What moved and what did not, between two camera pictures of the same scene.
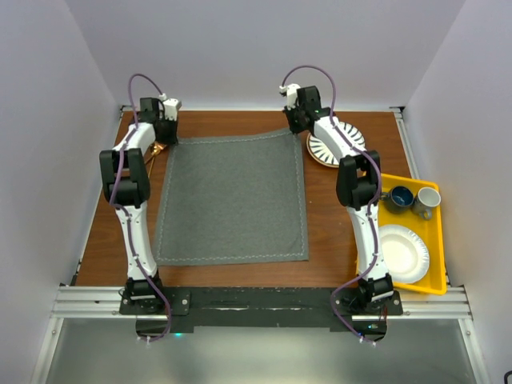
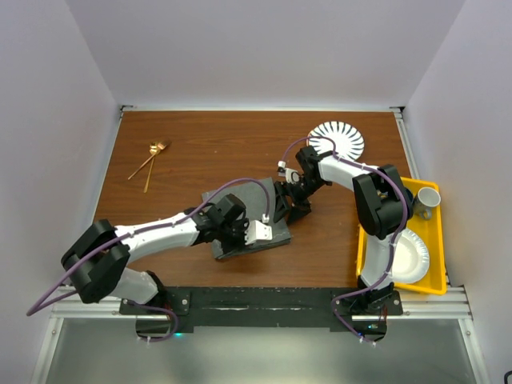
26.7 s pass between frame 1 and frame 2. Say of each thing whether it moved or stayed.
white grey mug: stayed
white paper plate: stayed
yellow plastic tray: stayed
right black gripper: moved
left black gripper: moved
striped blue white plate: stayed
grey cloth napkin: moved
